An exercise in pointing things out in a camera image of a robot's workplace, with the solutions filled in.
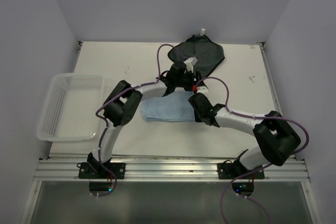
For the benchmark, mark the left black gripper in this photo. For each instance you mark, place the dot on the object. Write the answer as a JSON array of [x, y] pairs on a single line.
[[198, 76]]

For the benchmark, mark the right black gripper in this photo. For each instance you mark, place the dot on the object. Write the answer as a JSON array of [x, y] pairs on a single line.
[[197, 119]]

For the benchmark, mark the light blue towel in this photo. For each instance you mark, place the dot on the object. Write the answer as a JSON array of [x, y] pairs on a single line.
[[171, 108]]

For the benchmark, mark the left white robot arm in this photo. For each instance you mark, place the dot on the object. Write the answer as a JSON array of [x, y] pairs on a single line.
[[122, 103]]

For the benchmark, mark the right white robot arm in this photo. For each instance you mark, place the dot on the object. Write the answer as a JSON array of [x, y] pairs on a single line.
[[276, 139]]

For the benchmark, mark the dark grey towel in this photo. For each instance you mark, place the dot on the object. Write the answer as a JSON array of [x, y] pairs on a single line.
[[209, 55]]

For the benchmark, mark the white plastic basket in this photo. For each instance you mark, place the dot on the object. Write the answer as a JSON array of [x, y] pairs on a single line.
[[68, 114]]

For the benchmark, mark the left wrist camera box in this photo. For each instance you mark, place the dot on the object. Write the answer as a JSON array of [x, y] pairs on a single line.
[[190, 63]]

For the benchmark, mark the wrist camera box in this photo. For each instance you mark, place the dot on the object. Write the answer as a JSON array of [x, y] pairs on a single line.
[[190, 63], [200, 89]]

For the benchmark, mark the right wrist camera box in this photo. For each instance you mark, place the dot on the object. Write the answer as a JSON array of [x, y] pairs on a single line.
[[200, 89]]

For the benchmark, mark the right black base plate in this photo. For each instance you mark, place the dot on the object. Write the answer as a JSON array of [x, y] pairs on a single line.
[[231, 170]]

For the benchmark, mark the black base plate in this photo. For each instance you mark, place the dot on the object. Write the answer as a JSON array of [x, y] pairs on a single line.
[[231, 170], [87, 172]]

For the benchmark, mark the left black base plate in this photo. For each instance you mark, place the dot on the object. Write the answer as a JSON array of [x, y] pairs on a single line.
[[87, 172]]

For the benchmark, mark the aluminium mounting rail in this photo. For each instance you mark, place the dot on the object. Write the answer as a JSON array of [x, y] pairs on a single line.
[[165, 169]]

